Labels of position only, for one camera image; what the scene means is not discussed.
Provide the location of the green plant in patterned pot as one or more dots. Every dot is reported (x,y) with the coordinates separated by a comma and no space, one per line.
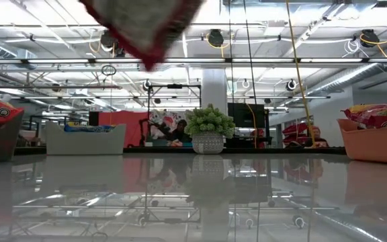
(208,122)

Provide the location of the blue yellow noodle pack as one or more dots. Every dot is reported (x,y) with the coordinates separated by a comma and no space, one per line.
(89,128)

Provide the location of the person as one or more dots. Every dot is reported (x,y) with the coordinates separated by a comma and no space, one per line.
(180,130)
(316,138)

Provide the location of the long ceiling light bar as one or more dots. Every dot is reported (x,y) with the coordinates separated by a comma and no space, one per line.
(247,60)

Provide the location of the orange plastic bin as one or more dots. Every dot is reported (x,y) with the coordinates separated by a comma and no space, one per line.
(375,148)

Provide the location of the white column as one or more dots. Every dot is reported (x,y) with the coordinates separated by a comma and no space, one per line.
(213,90)

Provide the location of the floral pattern panel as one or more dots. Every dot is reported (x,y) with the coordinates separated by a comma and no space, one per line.
(163,117)

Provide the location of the black monitor screen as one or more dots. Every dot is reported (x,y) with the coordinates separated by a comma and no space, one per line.
(244,117)

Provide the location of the black table frame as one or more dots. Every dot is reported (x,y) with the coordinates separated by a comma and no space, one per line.
(160,150)

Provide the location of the light grey plastic bin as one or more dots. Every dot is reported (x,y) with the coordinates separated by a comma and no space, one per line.
(86,142)

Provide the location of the black frame stand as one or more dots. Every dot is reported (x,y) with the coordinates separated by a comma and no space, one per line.
(175,86)

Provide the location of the red partition panel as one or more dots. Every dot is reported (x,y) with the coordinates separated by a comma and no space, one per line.
(123,119)

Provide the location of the dark red noodle pack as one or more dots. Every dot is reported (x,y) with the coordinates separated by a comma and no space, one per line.
(371,117)
(139,27)

